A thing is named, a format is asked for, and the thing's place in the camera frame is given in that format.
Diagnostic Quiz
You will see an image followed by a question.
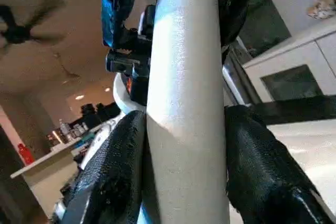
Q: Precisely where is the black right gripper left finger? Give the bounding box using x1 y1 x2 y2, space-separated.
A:
60 110 148 224

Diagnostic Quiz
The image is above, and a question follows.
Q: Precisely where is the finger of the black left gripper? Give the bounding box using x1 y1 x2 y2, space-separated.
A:
219 0 260 46

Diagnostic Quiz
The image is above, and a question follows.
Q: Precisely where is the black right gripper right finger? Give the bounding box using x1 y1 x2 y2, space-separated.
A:
225 104 336 224

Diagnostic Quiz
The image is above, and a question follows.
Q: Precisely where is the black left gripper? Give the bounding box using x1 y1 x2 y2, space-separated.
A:
101 0 155 106

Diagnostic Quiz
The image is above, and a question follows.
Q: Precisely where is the white plastic table leg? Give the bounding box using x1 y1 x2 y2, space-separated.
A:
146 0 232 224

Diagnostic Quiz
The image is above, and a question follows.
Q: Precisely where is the white counter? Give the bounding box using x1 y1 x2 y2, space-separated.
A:
10 130 106 219

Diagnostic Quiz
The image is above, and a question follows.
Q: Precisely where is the red bottle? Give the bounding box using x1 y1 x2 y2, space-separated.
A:
17 143 33 168

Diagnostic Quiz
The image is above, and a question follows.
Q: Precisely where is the black ceiling fan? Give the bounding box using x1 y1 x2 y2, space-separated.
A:
0 0 66 47

